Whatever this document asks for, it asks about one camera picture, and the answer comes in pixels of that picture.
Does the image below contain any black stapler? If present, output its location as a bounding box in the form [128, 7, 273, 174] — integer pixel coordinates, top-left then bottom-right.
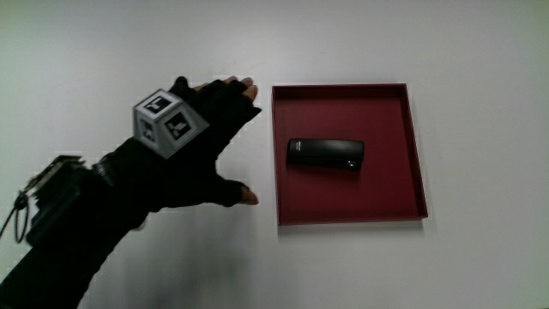
[286, 137, 365, 172]

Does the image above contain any dark red square plate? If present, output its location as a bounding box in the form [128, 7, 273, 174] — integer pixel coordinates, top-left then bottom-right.
[271, 82, 430, 227]

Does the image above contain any person's left forearm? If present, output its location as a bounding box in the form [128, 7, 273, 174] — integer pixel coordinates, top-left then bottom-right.
[0, 143, 151, 309]

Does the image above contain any person's left hand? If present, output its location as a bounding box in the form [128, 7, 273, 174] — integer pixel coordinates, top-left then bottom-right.
[102, 76, 262, 215]

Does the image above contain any black wrist-mounted sensor box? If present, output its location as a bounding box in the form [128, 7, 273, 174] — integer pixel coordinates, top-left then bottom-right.
[24, 154, 98, 248]

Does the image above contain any black looped cable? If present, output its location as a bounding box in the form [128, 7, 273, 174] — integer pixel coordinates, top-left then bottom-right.
[0, 190, 31, 245]

